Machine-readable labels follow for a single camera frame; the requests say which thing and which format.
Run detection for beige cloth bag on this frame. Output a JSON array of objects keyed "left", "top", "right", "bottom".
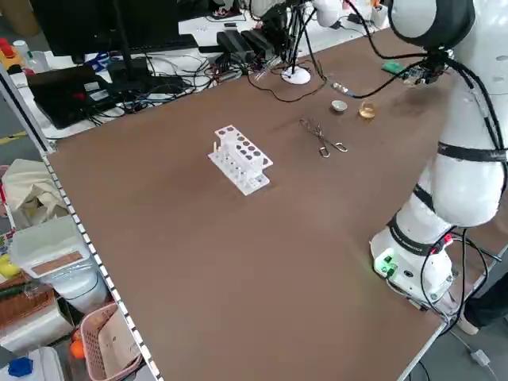
[{"left": 1, "top": 157, "right": 71, "bottom": 231}]

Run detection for brown wicker basket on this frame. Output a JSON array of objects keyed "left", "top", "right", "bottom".
[{"left": 0, "top": 282, "right": 56, "bottom": 325}]

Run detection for black monitor with stand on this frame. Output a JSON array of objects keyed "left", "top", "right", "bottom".
[{"left": 29, "top": 0, "right": 180, "bottom": 87}]

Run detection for person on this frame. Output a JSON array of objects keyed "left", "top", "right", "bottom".
[{"left": 461, "top": 272, "right": 508, "bottom": 335}]

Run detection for glass beaker with amber liquid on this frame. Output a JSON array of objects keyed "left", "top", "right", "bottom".
[{"left": 357, "top": 100, "right": 378, "bottom": 121}]

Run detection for black electronics box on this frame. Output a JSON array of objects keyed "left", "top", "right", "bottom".
[{"left": 25, "top": 64, "right": 120, "bottom": 130}]

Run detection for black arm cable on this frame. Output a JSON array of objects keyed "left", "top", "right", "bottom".
[{"left": 329, "top": 0, "right": 508, "bottom": 160}]

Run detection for aluminium table edge rail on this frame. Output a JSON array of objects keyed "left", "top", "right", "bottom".
[{"left": 41, "top": 152, "right": 164, "bottom": 381}]

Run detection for orange ball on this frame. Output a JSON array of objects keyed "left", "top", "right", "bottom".
[{"left": 69, "top": 337, "right": 87, "bottom": 360}]

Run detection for white power adapter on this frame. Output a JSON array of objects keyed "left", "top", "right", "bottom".
[{"left": 469, "top": 348, "right": 492, "bottom": 367}]

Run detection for red emergency stop button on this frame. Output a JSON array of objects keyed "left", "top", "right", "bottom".
[{"left": 0, "top": 37, "right": 21, "bottom": 67}]

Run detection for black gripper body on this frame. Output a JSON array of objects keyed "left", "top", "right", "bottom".
[
  {"left": 258, "top": 6, "right": 297, "bottom": 43},
  {"left": 419, "top": 49, "right": 453, "bottom": 85}
]

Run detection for metal crucible tongs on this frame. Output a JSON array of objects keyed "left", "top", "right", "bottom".
[{"left": 298, "top": 117, "right": 351, "bottom": 160}]

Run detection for aluminium frame post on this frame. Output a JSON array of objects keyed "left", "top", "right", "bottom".
[{"left": 0, "top": 63, "right": 57, "bottom": 155}]

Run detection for white desk lamp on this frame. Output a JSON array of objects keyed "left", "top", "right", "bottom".
[{"left": 280, "top": 0, "right": 344, "bottom": 86}]

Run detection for clear glass test tube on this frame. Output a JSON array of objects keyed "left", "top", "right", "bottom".
[{"left": 252, "top": 58, "right": 282, "bottom": 83}]

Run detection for yellow toy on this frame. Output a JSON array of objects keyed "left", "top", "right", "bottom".
[{"left": 0, "top": 253, "right": 21, "bottom": 279}]

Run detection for small clear glass beaker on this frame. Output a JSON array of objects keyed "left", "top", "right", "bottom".
[{"left": 402, "top": 66, "right": 424, "bottom": 87}]

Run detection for black power supply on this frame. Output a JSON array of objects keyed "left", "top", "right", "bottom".
[
  {"left": 216, "top": 30, "right": 255, "bottom": 55},
  {"left": 241, "top": 28, "right": 279, "bottom": 56}
]

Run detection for clear plastic bottle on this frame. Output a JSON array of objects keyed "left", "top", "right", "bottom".
[
  {"left": 29, "top": 49, "right": 52, "bottom": 75},
  {"left": 13, "top": 39, "right": 32, "bottom": 67}
]

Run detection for white lidded plastic bin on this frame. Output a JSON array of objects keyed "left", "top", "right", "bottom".
[{"left": 8, "top": 215, "right": 99, "bottom": 314}]

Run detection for black keyboard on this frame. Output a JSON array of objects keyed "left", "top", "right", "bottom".
[{"left": 129, "top": 33, "right": 199, "bottom": 53}]

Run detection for pink plastic basket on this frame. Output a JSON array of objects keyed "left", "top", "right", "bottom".
[{"left": 79, "top": 300, "right": 144, "bottom": 381}]

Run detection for small white box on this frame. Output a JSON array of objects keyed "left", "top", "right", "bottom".
[{"left": 371, "top": 6, "right": 389, "bottom": 28}]

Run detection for tangled black desk cables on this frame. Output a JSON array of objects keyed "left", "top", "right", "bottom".
[{"left": 85, "top": 49, "right": 259, "bottom": 118}]

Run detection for clear jug with blue cap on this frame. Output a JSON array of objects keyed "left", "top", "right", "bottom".
[{"left": 0, "top": 345, "right": 67, "bottom": 381}]

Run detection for black lamp cable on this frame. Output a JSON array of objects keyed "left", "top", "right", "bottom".
[{"left": 247, "top": 59, "right": 338, "bottom": 104}]

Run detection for white test tube rack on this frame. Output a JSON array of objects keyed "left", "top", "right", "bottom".
[{"left": 206, "top": 125, "right": 275, "bottom": 197}]

